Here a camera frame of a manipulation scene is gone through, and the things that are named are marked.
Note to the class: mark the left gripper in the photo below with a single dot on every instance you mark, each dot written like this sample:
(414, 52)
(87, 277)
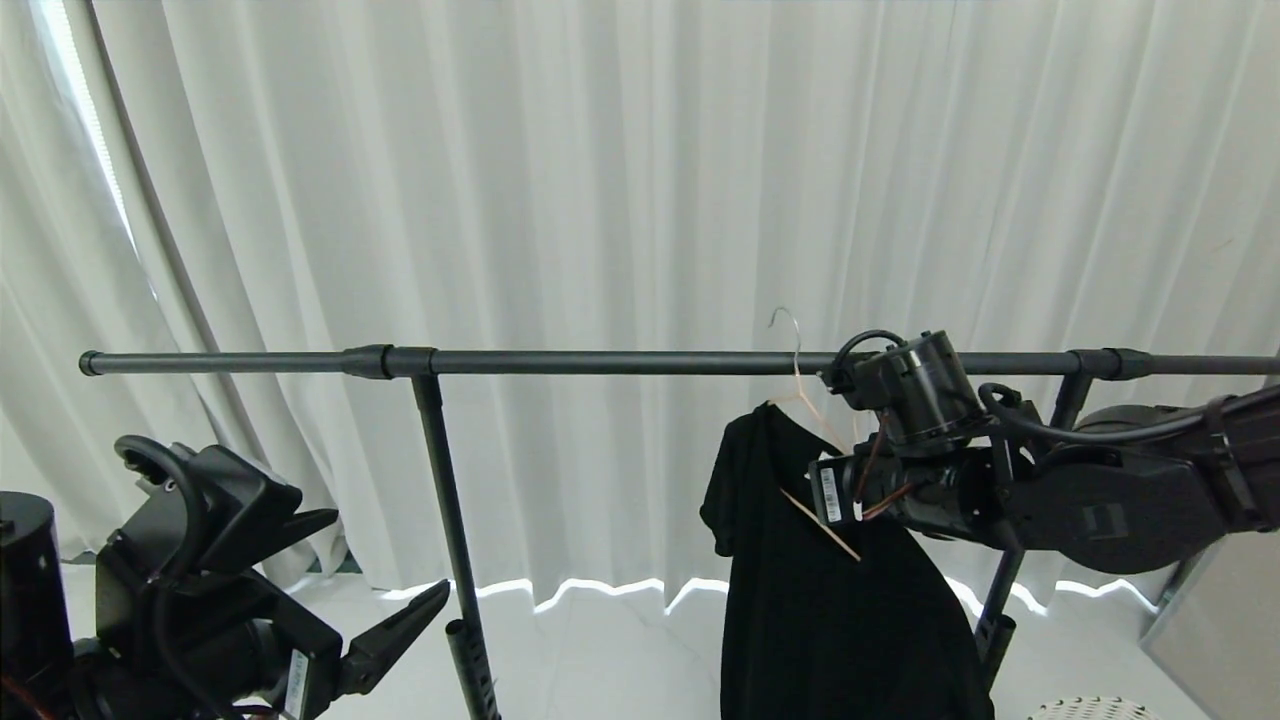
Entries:
(230, 650)

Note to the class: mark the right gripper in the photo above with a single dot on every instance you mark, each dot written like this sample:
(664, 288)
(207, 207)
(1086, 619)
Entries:
(950, 497)

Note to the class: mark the pink clothes hanger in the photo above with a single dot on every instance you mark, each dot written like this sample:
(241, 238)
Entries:
(822, 526)

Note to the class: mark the black T-shirt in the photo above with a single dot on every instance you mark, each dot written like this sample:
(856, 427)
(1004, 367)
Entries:
(820, 630)

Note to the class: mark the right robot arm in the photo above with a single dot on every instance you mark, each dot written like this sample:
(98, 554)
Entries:
(1100, 510)

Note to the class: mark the white laundry basket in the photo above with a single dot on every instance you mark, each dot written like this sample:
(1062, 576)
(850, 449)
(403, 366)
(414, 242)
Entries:
(1090, 710)

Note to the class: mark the black clothes rack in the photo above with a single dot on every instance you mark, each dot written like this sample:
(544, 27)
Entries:
(600, 362)

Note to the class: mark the white curtain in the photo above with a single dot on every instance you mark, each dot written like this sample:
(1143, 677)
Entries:
(600, 150)

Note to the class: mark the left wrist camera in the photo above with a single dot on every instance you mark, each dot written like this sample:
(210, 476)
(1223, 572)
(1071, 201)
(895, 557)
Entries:
(230, 505)

